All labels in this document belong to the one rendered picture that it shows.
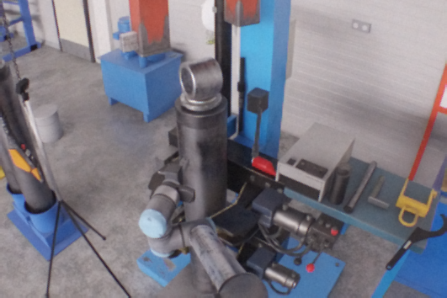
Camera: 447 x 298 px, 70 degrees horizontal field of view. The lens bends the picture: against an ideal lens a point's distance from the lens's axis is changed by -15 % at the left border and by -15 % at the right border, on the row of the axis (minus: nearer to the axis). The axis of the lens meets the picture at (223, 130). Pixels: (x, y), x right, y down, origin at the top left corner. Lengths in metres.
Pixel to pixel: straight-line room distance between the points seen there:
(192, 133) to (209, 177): 0.24
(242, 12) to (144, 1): 0.39
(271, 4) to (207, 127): 0.60
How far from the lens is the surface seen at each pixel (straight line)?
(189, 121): 1.44
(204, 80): 1.38
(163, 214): 1.18
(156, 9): 1.22
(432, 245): 2.52
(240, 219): 1.64
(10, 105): 2.35
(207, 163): 1.55
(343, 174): 1.57
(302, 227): 1.66
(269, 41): 1.67
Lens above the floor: 2.22
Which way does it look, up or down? 34 degrees down
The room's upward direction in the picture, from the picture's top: straight up
